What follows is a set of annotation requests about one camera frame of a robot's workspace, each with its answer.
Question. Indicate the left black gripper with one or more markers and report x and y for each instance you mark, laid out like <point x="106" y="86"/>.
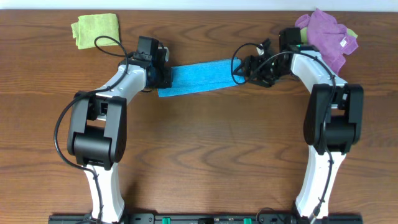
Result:
<point x="166" y="76"/>

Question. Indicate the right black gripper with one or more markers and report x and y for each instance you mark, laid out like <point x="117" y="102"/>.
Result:
<point x="258" y="60"/>

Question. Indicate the blue microfiber cloth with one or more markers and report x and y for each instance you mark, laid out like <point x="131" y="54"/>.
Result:
<point x="199" y="77"/>

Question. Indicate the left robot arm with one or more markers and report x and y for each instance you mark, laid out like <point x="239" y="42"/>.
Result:
<point x="97" y="134"/>

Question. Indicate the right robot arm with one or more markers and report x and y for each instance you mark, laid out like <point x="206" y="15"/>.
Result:
<point x="331" y="126"/>

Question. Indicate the light green cloth under pile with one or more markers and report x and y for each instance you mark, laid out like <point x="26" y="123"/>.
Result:
<point x="304" y="37"/>

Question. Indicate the purple microfiber cloth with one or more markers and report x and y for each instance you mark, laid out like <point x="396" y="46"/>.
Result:
<point x="329" y="37"/>

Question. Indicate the folded light green cloth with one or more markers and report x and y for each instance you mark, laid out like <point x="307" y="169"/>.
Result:
<point x="89" y="27"/>

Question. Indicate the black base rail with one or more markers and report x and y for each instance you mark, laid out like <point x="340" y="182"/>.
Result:
<point x="264" y="218"/>

